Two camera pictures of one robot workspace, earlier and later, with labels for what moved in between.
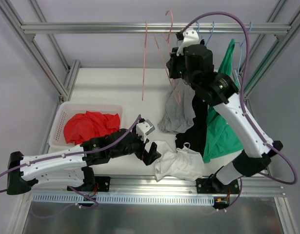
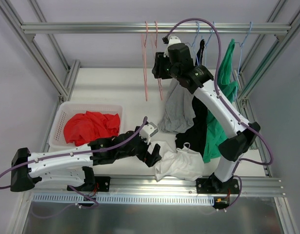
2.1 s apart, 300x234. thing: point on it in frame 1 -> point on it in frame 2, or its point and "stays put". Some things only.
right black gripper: (171, 64) -> (158, 65)
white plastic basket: (57, 140) stays put
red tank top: (80, 127) stays put
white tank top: (186, 165) stays put
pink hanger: (168, 42) -> (154, 43)
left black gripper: (145, 151) stays put
